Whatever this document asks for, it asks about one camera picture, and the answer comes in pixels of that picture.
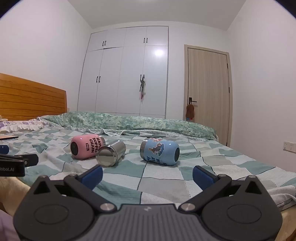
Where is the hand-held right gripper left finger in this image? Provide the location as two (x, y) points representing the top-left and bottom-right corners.
(29, 165), (117, 213)

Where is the brown pouch on door handle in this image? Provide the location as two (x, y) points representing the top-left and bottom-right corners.
(186, 104), (195, 121)

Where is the stainless steel cup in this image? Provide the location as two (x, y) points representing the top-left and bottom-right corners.
(95, 140), (126, 168)

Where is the beige mattress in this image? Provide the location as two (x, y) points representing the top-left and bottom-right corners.
(0, 177), (296, 241)

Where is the wooden headboard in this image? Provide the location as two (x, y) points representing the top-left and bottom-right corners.
(0, 73), (67, 121)

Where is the purple floral ruffled pillow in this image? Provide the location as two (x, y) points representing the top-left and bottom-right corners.
(0, 115), (48, 134)

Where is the white wall socket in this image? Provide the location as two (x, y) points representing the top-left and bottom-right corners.
(283, 141), (296, 153)

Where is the green checkered blanket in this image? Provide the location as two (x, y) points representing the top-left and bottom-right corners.
(0, 126), (296, 210)

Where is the grey hanging ornament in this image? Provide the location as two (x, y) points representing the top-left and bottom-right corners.
(139, 78), (147, 100)

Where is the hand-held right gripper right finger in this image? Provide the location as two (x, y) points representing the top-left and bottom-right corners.
(180, 166), (269, 213)

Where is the green floral quilt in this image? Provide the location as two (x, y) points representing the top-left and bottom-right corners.
(38, 111), (219, 140)

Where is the pink printed cup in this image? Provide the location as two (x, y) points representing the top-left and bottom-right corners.
(70, 134), (106, 160)

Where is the blue cartoon print cup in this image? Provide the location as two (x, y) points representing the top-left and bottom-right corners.
(140, 138), (180, 166)

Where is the white wardrobe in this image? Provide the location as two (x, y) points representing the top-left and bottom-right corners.
(77, 26), (169, 119)

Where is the light wooden door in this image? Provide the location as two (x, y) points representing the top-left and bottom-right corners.
(184, 44), (233, 147)

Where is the person's purple clothing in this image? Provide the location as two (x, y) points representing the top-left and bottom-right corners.
(0, 210), (22, 241)

